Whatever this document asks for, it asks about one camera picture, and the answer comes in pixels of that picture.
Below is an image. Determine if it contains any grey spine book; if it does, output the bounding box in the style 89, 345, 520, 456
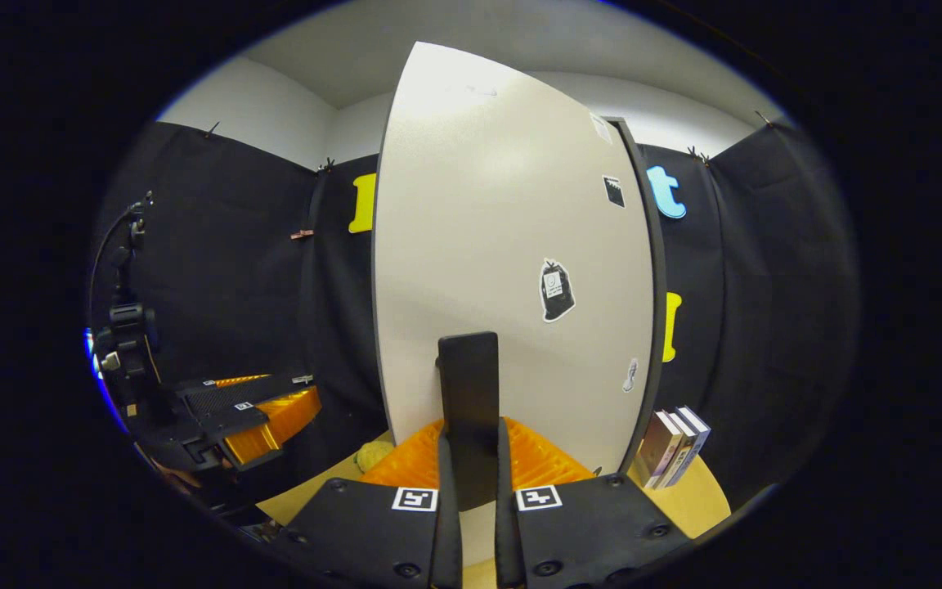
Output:
657, 409, 698, 488

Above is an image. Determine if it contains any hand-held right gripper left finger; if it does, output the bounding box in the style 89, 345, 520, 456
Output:
275, 419, 464, 589

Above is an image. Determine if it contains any yellow coaster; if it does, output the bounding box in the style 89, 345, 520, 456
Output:
355, 441, 396, 473

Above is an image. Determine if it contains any black cabinet door handle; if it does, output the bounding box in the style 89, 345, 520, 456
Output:
436, 331, 501, 512

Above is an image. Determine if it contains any beige cabinet door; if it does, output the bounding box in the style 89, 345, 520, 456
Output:
371, 41, 657, 565

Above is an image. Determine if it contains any black backdrop cloth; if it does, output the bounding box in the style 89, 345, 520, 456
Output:
91, 106, 860, 508

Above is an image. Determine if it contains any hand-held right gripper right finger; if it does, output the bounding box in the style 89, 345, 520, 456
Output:
494, 417, 691, 589

